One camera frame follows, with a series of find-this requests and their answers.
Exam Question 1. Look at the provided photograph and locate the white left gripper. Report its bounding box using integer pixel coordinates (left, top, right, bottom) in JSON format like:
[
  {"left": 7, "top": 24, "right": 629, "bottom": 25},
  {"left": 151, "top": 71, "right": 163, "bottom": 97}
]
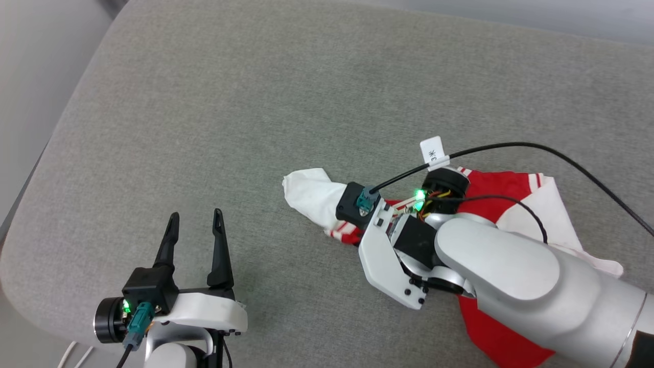
[{"left": 94, "top": 208, "right": 249, "bottom": 344}]

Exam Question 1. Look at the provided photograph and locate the black cable with white tag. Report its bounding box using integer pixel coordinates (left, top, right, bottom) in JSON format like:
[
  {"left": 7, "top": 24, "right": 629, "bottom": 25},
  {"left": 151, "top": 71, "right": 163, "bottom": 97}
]
[{"left": 358, "top": 142, "right": 654, "bottom": 237}]

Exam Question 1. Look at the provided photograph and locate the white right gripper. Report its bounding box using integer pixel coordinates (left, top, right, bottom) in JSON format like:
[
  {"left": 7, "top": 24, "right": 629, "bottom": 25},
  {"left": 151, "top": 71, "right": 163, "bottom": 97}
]
[{"left": 359, "top": 168, "right": 471, "bottom": 310}]

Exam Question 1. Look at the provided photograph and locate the grey cushion surface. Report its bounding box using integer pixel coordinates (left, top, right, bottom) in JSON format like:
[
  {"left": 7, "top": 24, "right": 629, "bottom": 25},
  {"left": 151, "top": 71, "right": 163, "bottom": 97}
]
[{"left": 0, "top": 0, "right": 654, "bottom": 368}]

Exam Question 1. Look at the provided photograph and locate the white paper cable tag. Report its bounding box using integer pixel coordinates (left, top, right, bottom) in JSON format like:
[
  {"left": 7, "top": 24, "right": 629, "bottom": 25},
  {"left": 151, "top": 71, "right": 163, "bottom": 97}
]
[{"left": 420, "top": 136, "right": 450, "bottom": 170}]

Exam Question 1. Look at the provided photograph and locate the thin black cable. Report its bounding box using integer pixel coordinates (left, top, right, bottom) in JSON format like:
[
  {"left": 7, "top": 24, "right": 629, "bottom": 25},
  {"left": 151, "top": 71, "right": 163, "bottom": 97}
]
[{"left": 439, "top": 194, "right": 548, "bottom": 245}]

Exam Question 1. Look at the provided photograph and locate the red and white garment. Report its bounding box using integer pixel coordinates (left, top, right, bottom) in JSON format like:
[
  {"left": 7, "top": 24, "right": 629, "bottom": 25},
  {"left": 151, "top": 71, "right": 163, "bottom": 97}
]
[{"left": 283, "top": 166, "right": 624, "bottom": 368}]

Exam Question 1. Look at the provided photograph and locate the black cable with teal plug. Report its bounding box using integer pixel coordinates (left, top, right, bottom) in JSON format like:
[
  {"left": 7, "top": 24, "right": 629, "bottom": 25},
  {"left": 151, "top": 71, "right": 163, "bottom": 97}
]
[{"left": 116, "top": 302, "right": 155, "bottom": 368}]

